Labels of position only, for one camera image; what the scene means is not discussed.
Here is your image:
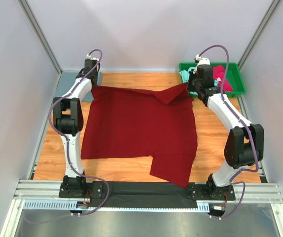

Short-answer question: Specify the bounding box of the pink t shirt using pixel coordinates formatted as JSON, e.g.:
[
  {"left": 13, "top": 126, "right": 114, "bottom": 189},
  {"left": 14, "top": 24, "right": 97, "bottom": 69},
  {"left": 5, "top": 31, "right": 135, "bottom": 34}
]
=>
[{"left": 213, "top": 65, "right": 233, "bottom": 92}]

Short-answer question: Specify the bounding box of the teal t shirt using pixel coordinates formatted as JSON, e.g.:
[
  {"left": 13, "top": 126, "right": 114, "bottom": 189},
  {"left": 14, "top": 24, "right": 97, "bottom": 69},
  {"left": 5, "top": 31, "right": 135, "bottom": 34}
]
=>
[{"left": 179, "top": 67, "right": 196, "bottom": 83}]

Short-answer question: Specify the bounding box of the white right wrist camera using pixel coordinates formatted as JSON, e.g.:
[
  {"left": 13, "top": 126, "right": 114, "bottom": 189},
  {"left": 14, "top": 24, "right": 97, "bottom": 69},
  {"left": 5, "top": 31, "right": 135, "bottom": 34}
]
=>
[{"left": 188, "top": 54, "right": 211, "bottom": 74}]

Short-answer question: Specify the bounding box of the green plastic tray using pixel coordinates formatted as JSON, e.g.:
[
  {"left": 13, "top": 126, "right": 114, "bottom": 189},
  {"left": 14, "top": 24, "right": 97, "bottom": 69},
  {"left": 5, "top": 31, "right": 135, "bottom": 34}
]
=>
[{"left": 179, "top": 63, "right": 246, "bottom": 98}]

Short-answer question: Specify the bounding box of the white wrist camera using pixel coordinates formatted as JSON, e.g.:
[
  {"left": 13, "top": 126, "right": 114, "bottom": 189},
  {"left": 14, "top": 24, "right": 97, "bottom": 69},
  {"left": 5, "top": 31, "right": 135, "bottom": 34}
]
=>
[
  {"left": 86, "top": 54, "right": 99, "bottom": 61},
  {"left": 188, "top": 54, "right": 211, "bottom": 74}
]

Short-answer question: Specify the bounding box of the aluminium front frame rail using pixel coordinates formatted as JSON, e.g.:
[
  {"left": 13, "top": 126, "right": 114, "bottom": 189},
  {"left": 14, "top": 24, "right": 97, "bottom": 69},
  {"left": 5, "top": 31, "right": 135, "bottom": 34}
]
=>
[{"left": 13, "top": 180, "right": 283, "bottom": 203}]

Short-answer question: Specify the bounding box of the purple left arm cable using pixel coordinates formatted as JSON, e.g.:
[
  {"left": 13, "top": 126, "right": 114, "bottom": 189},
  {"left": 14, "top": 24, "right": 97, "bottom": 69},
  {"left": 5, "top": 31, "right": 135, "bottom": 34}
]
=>
[{"left": 23, "top": 49, "right": 110, "bottom": 224}]

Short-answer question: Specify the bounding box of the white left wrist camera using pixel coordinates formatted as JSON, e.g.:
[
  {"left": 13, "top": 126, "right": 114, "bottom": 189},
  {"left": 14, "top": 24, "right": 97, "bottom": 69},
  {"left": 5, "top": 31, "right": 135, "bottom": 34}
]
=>
[{"left": 86, "top": 54, "right": 99, "bottom": 61}]

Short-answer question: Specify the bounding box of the dark red t shirt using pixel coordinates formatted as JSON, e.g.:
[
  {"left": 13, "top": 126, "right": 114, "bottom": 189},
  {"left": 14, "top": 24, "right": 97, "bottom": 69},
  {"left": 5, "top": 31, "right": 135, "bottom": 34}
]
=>
[{"left": 81, "top": 83, "right": 198, "bottom": 188}]

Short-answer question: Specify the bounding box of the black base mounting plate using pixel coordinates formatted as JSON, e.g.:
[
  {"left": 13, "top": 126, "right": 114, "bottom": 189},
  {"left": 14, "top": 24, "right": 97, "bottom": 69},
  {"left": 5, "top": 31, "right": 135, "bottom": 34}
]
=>
[{"left": 59, "top": 181, "right": 236, "bottom": 208}]

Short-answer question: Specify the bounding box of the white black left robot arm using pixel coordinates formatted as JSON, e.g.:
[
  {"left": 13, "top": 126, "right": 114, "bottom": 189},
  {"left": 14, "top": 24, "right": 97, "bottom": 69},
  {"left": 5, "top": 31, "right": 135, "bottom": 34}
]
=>
[{"left": 51, "top": 55, "right": 100, "bottom": 198}]

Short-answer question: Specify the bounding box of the folded grey blue t shirt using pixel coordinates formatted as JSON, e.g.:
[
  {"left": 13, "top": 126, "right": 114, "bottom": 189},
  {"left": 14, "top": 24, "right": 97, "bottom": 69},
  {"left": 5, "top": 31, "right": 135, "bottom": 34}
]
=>
[{"left": 54, "top": 71, "right": 103, "bottom": 102}]

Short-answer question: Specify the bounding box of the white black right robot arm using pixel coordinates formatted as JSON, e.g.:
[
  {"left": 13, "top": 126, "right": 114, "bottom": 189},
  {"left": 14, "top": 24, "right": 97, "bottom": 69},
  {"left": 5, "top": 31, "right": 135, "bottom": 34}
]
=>
[{"left": 187, "top": 62, "right": 264, "bottom": 200}]

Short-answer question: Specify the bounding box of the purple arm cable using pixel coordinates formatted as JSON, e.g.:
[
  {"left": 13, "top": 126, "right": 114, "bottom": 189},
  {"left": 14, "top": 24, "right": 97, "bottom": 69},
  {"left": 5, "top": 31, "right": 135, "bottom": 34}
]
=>
[
  {"left": 23, "top": 49, "right": 110, "bottom": 224},
  {"left": 197, "top": 44, "right": 260, "bottom": 220}
]

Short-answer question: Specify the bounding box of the slotted grey cable duct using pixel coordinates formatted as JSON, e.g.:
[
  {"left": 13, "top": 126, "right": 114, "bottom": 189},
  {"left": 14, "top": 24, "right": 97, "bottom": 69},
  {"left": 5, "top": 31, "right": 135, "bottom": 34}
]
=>
[{"left": 23, "top": 200, "right": 210, "bottom": 213}]

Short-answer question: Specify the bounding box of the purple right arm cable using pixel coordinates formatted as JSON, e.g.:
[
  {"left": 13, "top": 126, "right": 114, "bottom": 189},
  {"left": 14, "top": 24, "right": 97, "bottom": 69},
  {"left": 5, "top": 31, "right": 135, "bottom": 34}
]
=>
[{"left": 197, "top": 44, "right": 260, "bottom": 220}]

